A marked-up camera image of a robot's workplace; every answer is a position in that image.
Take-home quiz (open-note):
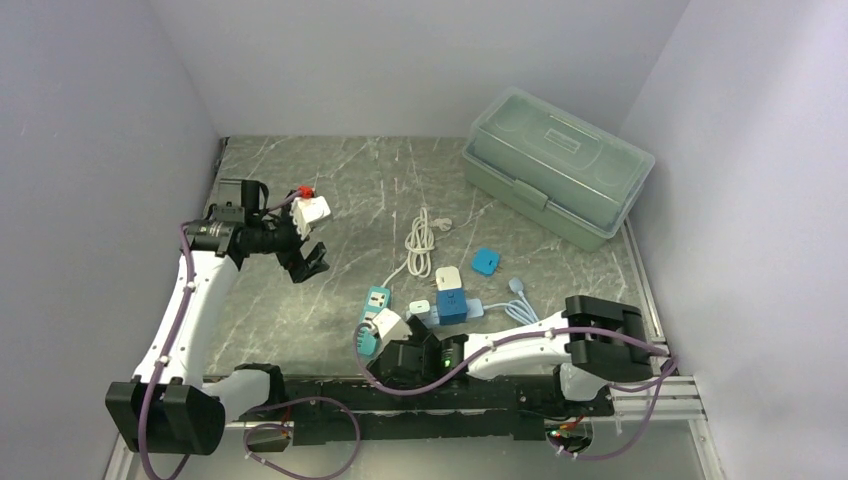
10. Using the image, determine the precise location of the small white charger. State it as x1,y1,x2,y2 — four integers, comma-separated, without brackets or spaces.
408,299,431,318

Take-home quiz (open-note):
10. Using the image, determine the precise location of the teal power strip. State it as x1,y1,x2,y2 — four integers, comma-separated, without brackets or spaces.
351,206,455,356

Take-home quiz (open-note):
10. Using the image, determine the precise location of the blue cube adapter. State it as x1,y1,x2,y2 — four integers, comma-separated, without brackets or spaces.
436,288,468,326

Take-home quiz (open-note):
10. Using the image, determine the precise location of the light blue power strip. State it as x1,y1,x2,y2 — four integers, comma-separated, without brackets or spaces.
410,278,541,330

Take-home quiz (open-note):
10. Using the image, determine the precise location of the white blue charger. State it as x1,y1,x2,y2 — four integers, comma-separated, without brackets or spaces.
471,248,501,277

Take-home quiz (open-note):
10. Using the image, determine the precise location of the white cube socket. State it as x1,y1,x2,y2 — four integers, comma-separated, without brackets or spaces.
435,266,463,291

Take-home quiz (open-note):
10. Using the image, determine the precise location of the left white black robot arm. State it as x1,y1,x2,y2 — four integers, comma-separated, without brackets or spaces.
105,179,331,455

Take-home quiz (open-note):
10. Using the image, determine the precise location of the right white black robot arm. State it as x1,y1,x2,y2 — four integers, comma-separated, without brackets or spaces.
354,295,668,415

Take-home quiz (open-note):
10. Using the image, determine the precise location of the green plastic toolbox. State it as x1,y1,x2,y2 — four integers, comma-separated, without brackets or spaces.
462,87,655,251

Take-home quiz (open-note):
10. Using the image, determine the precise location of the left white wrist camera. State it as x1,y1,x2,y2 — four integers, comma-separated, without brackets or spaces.
290,186,332,240

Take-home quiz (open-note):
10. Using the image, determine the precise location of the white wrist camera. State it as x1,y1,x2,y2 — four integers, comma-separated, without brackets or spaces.
290,186,332,240
370,309,412,344

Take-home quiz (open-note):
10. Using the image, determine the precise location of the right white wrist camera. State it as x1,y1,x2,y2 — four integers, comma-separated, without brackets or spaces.
370,309,412,344

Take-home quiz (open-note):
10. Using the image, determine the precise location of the black base frame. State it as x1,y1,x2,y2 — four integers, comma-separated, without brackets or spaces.
240,375,615,446

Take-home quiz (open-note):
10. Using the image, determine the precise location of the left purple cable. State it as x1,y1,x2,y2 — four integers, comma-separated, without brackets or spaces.
136,190,362,480

